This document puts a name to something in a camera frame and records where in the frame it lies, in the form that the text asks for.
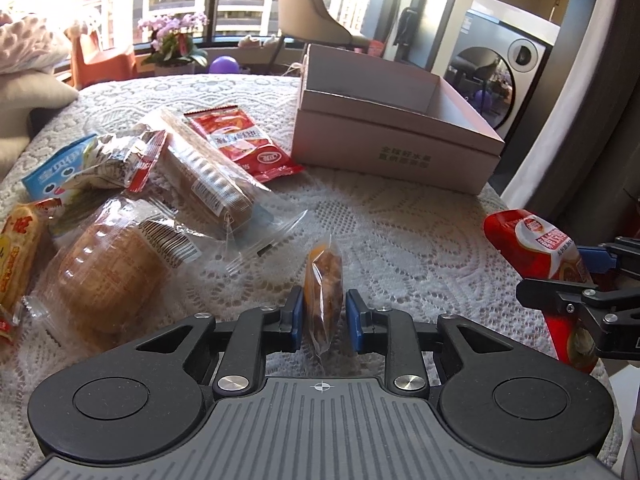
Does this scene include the red spicy strip packet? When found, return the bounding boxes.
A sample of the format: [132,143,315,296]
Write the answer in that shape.
[184,105,304,184]

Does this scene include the small orange snack packet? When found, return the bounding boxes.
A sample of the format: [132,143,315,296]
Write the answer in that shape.
[305,241,346,361]

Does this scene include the blue printed snack packet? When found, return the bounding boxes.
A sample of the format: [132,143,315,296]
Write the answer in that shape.
[22,134,101,233]

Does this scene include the beige chair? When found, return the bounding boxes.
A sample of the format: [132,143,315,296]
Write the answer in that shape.
[265,0,373,76]

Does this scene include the beige cardboard box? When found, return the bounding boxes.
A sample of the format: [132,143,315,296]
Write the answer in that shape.
[291,44,506,196]

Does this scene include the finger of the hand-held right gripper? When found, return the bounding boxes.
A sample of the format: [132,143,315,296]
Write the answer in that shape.
[517,278,640,361]
[577,236,640,281]

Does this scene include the orange kid's chair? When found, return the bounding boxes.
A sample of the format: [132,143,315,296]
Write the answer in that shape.
[70,30,137,90]

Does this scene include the beige pillows with blanket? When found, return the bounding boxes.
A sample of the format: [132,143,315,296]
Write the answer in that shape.
[0,10,73,76]

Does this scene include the black window handle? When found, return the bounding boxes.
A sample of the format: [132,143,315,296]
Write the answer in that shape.
[392,7,419,51]

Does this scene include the beige pillow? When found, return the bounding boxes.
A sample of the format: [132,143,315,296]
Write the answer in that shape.
[0,69,80,138]

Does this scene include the red packet with brown snack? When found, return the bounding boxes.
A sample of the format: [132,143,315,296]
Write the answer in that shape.
[483,209,601,375]

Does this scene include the grey washing machine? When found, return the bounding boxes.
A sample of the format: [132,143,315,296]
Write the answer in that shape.
[445,7,548,136]

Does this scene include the clear bread packet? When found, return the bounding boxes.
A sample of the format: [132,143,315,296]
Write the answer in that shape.
[22,195,203,348]

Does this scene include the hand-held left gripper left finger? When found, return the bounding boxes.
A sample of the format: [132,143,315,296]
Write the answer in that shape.
[132,287,305,401]

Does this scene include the long clear cookie packet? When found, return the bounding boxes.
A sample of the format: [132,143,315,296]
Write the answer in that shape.
[135,107,309,277]

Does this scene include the black framed window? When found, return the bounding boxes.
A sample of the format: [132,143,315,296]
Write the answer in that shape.
[385,0,459,74]

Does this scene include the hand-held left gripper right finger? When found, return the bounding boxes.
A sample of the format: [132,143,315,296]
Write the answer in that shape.
[345,289,518,401]

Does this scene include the pink flower plant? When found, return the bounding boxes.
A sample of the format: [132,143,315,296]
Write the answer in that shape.
[137,14,210,68]

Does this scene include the clear red crinkled snack packet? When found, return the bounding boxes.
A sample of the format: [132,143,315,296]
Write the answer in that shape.
[65,130,168,211]

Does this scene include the orange cracker packet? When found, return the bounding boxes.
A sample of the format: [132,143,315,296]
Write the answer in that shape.
[0,199,57,346]

